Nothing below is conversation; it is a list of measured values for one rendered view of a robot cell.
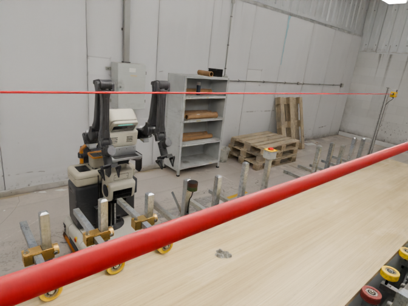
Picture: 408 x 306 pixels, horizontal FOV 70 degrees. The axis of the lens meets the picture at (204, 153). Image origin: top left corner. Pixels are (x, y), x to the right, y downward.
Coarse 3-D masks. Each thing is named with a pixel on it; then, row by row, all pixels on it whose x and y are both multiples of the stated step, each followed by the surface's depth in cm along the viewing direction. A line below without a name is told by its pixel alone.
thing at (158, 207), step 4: (156, 204) 192; (156, 208) 189; (160, 208) 187; (160, 212) 185; (164, 212) 182; (168, 212) 183; (164, 216) 183; (168, 216) 179; (172, 216) 179; (168, 220) 179
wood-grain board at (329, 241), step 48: (336, 192) 230; (384, 192) 240; (192, 240) 151; (240, 240) 155; (288, 240) 160; (336, 240) 164; (384, 240) 169; (96, 288) 115; (144, 288) 117; (192, 288) 120; (240, 288) 122; (288, 288) 125; (336, 288) 128
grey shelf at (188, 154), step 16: (176, 80) 426; (192, 80) 473; (208, 80) 495; (224, 80) 474; (176, 96) 431; (192, 96) 434; (208, 96) 454; (224, 96) 475; (176, 112) 437; (224, 112) 481; (176, 128) 442; (192, 128) 504; (208, 128) 520; (176, 144) 448; (192, 144) 457; (208, 144) 526; (176, 160) 453; (192, 160) 495; (208, 160) 503
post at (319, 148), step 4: (316, 148) 263; (320, 148) 260; (316, 152) 263; (320, 152) 263; (316, 156) 264; (316, 160) 264; (316, 164) 265; (312, 168) 268; (316, 168) 268; (312, 172) 269
